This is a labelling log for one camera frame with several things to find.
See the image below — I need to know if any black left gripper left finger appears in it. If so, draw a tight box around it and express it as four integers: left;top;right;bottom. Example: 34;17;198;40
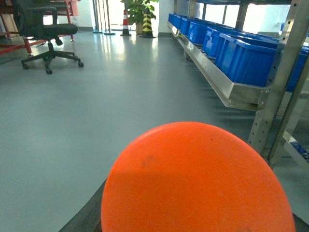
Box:
59;180;106;232

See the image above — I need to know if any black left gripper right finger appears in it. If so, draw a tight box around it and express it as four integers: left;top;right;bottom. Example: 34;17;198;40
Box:
293;214;309;232

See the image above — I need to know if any orange cylindrical capacitor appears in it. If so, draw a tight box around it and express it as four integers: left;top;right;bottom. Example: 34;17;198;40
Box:
101;122;295;232

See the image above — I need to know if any stainless steel shelf rack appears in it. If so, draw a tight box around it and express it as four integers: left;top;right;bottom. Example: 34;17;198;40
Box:
167;0;309;170

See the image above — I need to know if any row of blue bins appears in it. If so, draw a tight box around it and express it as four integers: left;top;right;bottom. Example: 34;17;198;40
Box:
168;13;309;92

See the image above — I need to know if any red white traffic cone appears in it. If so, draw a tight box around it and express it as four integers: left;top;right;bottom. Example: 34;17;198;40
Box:
120;10;131;37

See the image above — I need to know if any black yellow traffic cone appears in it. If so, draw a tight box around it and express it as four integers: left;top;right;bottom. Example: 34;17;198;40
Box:
140;8;155;39

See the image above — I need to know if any black office chair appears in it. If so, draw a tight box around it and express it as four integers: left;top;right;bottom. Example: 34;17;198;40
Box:
11;0;84;74

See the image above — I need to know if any green potted plant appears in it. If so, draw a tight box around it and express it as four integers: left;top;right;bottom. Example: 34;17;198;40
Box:
121;0;159;35

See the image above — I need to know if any red metal table frame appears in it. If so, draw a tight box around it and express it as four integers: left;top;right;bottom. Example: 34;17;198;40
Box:
0;0;79;55

